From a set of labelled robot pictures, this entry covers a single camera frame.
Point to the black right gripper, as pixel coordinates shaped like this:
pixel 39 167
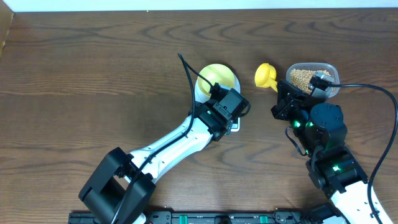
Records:
pixel 285 103

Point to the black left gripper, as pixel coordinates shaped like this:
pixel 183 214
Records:
pixel 204 106

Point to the yellow measuring scoop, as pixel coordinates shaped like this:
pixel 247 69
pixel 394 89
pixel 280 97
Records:
pixel 265 76

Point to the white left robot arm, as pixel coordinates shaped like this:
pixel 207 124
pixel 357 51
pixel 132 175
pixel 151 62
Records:
pixel 121 186

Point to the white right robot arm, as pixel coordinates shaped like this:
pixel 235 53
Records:
pixel 321 131

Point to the pale yellow bowl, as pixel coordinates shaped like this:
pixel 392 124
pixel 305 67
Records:
pixel 215 73

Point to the soybeans in container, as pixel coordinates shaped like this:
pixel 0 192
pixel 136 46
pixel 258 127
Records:
pixel 301 78

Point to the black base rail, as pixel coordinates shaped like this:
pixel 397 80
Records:
pixel 172 217

